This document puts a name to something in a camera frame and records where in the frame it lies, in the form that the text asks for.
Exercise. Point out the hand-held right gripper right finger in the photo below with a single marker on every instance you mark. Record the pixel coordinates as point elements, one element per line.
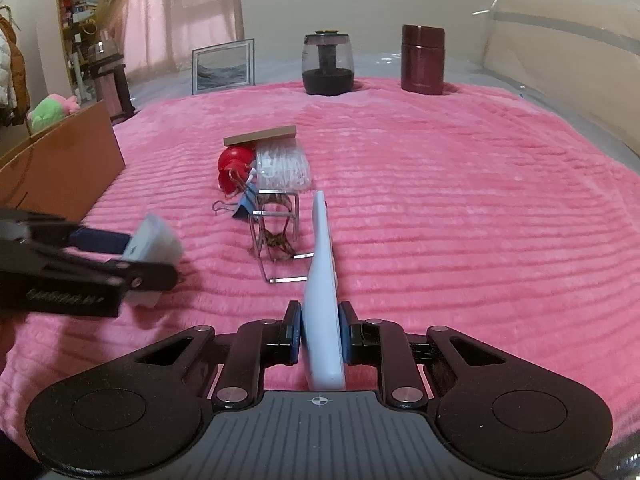
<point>344,335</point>

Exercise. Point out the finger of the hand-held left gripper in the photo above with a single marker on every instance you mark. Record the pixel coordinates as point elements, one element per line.
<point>100,241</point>
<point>145,275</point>

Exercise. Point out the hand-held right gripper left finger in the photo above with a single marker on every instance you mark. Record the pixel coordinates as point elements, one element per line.
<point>294,335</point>

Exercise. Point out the light blue handheld device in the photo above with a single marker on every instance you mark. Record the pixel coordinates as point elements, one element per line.
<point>322,320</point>

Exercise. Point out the white plastic case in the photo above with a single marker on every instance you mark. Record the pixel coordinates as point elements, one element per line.
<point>155,242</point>

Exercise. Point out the cardboard box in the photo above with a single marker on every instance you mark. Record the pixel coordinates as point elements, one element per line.
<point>65,165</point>

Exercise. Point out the blue binder clip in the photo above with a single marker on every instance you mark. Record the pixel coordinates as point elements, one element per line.
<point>246,204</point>

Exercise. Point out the clear box of floss picks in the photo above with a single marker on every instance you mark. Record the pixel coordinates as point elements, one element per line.
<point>281,166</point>

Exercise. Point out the green and pink plush toy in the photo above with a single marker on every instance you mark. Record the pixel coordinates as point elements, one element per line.
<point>50,110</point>

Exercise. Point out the red round toy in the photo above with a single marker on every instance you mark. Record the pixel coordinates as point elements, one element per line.
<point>234,164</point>

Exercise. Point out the pink lantern heater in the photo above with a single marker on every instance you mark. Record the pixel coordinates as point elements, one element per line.
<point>107,80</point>

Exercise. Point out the pink blanket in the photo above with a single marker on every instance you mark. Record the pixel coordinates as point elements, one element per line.
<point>450,200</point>

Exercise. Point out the wooden block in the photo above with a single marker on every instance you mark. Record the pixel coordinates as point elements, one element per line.
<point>260,136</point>

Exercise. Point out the orange jacket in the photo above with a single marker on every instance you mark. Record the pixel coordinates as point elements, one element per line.
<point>17,75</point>

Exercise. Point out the bookshelf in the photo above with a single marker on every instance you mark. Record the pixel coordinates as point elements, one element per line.
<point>75,15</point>

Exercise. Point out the standing fan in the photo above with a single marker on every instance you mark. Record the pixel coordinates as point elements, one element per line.
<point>114,2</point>

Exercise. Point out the pink curtain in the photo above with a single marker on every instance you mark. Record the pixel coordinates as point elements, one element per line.
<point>180,10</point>

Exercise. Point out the dark glass grinder jar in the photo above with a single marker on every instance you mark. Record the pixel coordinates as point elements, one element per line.
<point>328,67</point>

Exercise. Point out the maroon canister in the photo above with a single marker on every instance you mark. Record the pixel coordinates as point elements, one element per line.
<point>422,60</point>

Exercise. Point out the silver picture frame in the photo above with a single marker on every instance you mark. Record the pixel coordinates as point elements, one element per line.
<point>223,66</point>

